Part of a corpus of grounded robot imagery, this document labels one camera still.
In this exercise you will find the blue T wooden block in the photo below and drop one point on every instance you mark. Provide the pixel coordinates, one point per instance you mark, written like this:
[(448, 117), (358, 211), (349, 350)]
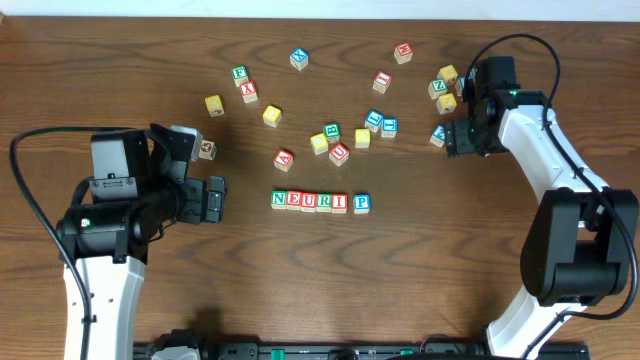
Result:
[(389, 128)]

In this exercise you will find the green R wooden block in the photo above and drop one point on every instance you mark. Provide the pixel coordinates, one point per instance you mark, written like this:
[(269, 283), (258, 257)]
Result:
[(324, 202)]

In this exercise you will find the red u wooden block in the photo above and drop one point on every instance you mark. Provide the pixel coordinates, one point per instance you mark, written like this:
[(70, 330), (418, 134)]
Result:
[(308, 202), (339, 154)]

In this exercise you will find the yellow brush side wooden block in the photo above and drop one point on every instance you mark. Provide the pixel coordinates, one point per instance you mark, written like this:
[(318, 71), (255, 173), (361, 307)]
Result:
[(446, 103)]

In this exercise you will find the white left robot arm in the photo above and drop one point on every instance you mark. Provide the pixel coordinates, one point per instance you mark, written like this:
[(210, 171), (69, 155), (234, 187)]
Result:
[(108, 245)]

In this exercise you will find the green B wooden block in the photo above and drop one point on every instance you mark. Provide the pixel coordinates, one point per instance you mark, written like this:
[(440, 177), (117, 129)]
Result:
[(332, 132)]

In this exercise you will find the red i wooden block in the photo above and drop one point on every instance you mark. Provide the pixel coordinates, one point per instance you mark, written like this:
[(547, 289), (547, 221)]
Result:
[(382, 82), (339, 203)]

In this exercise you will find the yellow soccer side wooden block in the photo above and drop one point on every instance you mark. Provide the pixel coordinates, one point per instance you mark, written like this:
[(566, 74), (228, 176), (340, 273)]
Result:
[(448, 74)]

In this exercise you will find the red top far wooden block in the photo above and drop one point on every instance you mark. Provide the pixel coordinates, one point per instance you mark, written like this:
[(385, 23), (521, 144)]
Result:
[(403, 53)]

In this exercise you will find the red Y wooden block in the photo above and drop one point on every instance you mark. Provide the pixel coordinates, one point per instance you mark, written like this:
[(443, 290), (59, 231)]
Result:
[(248, 92)]

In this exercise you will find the blue P wooden block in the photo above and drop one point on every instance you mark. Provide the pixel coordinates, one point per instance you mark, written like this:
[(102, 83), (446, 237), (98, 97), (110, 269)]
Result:
[(361, 203)]

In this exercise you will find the blue 2 wooden block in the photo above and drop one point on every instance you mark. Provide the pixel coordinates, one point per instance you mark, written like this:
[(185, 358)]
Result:
[(438, 137)]

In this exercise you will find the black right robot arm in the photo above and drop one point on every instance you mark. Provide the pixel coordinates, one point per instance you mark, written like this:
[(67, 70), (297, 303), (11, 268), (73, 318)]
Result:
[(578, 259)]

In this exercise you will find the blue X wooden block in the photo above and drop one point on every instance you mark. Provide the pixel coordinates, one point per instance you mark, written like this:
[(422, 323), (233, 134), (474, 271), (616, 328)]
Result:
[(299, 59)]

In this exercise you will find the yellow O wooden block left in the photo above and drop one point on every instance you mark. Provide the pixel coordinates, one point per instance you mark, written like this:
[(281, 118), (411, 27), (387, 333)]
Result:
[(272, 116)]

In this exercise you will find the yellow acorn wooden block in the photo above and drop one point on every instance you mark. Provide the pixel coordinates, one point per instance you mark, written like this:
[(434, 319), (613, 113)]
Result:
[(214, 105)]

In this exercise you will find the soccer ball J wooden block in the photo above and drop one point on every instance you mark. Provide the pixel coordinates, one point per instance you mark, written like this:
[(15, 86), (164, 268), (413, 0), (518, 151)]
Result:
[(208, 150)]

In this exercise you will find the green F wooden block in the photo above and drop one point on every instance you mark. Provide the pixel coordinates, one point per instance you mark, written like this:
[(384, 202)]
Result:
[(240, 75)]

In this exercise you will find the yellow C wooden block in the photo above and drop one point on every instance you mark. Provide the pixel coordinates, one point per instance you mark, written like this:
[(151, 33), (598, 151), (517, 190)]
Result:
[(319, 143)]

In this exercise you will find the red A wooden block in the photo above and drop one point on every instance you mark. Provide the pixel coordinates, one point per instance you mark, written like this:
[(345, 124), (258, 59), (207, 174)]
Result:
[(283, 160)]

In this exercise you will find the blue L wooden block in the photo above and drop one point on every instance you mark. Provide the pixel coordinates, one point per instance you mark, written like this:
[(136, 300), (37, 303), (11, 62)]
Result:
[(373, 121)]

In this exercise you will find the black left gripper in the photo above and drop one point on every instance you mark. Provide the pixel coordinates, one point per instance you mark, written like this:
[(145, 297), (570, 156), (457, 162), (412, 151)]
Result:
[(198, 201)]

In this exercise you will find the red E wooden block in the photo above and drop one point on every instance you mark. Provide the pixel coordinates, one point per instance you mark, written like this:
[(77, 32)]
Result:
[(293, 200)]

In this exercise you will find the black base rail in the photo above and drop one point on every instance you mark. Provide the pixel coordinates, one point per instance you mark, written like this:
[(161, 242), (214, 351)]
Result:
[(188, 344)]

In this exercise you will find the green Z wooden block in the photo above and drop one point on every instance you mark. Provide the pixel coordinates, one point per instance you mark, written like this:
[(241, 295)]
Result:
[(436, 88)]

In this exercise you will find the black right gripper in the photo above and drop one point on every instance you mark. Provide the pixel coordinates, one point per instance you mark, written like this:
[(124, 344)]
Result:
[(463, 137)]

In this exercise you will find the blue 5 wooden block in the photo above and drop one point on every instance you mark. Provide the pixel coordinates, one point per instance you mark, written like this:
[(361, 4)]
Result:
[(459, 86)]

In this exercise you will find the green N wooden block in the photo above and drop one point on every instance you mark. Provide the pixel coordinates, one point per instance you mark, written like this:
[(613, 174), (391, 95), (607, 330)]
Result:
[(278, 199)]

